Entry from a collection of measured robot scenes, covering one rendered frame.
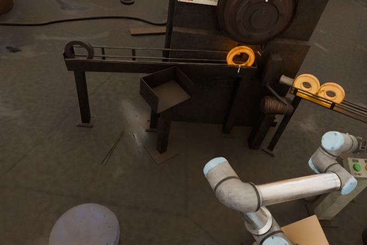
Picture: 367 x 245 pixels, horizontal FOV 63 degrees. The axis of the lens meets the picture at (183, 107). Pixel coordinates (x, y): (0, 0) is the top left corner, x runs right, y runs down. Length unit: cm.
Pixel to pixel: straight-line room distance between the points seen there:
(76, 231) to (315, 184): 111
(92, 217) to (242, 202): 77
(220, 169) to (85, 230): 72
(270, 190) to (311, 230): 71
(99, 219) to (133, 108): 127
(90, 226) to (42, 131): 116
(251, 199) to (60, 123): 179
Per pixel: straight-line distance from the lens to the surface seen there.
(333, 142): 157
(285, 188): 133
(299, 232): 196
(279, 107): 222
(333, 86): 211
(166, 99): 189
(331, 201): 224
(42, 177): 231
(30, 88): 296
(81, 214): 164
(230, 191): 121
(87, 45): 207
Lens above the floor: 189
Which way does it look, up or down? 44 degrees down
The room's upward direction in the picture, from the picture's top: 11 degrees clockwise
